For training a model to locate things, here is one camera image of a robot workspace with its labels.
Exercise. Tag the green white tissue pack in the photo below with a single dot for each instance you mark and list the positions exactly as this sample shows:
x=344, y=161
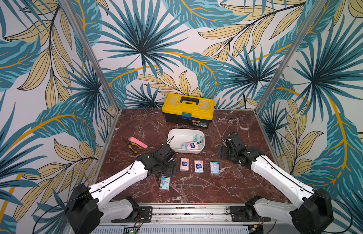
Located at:
x=198, y=139

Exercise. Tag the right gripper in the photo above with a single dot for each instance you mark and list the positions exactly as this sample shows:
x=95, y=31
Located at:
x=225, y=151

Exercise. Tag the aluminium front rail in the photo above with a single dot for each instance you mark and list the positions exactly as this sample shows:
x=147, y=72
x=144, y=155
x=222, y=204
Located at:
x=193, y=214

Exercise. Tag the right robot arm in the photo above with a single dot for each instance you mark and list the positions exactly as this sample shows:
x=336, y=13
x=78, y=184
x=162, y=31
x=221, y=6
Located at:
x=309, y=210

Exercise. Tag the white plastic storage box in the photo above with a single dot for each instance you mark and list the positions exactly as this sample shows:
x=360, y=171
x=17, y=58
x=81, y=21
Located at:
x=177, y=137

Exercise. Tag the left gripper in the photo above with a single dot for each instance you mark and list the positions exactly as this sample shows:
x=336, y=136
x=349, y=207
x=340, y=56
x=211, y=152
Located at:
x=172, y=169

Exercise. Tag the blue elephant tissue pack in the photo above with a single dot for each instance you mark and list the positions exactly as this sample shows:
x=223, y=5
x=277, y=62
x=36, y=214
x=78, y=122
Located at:
x=214, y=168

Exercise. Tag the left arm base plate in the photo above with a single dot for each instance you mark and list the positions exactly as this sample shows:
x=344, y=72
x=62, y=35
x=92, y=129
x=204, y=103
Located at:
x=142, y=214

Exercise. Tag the yellow black toolbox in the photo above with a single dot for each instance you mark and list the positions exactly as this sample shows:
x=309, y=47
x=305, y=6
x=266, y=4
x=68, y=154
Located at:
x=188, y=110

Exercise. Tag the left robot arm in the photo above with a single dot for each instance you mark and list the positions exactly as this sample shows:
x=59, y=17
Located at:
x=90, y=206

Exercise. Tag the pink Tempo tissue pack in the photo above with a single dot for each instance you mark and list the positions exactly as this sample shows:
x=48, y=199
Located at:
x=198, y=166
x=184, y=166

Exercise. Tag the teal cartoon tissue pack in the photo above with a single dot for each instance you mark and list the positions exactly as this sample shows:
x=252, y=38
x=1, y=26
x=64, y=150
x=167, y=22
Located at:
x=165, y=183

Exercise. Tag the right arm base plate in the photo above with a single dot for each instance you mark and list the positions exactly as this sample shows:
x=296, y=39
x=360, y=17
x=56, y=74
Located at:
x=245, y=214

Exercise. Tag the pink Tempo pack in box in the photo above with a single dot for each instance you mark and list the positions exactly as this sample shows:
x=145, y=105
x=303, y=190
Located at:
x=192, y=145

